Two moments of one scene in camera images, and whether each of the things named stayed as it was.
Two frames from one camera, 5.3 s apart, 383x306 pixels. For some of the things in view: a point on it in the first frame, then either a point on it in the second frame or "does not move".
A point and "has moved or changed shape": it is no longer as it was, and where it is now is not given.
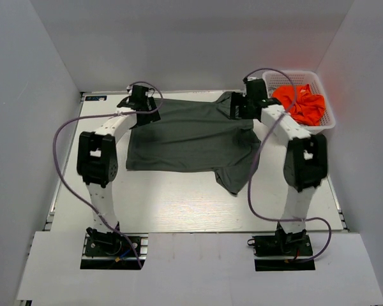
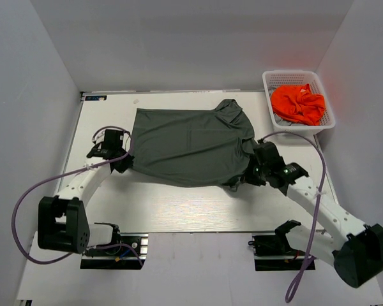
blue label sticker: x=96 y=97 does not move
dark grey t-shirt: x=198 y=134 has moved or changed shape
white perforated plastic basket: x=274 y=79 does not move
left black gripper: x=150 y=116 → x=127 y=164
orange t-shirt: x=306 y=108 does not move
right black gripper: x=238 y=99 → x=249 y=177
